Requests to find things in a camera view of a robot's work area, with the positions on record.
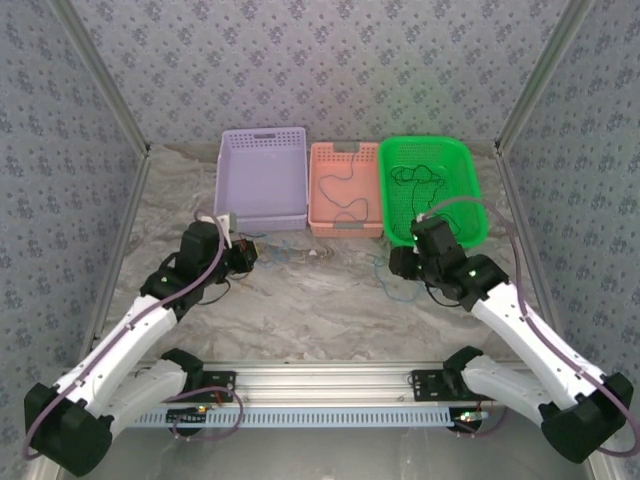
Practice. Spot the green plastic basket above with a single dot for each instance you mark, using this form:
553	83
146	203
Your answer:
465	170

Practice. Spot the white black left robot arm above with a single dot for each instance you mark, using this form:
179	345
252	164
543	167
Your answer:
115	345

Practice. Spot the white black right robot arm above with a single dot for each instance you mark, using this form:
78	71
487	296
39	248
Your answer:
525	340

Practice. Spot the purple plastic basket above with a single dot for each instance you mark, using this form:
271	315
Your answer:
260	175

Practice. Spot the pink plastic basket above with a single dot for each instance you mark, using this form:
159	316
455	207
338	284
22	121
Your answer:
350	187

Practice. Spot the small circuit board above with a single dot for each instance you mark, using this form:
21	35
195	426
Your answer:
467	417
187	416

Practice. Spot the grey metal panel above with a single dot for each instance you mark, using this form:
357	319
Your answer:
320	455

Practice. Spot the aluminium table side rail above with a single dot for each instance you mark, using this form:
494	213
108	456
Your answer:
120	240

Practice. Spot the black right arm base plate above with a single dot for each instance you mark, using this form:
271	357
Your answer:
427	385

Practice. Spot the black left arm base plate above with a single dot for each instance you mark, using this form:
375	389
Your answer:
220	385

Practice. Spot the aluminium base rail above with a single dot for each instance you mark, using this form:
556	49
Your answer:
320	382

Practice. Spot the aluminium frame post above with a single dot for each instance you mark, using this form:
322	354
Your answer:
545	75
100	75

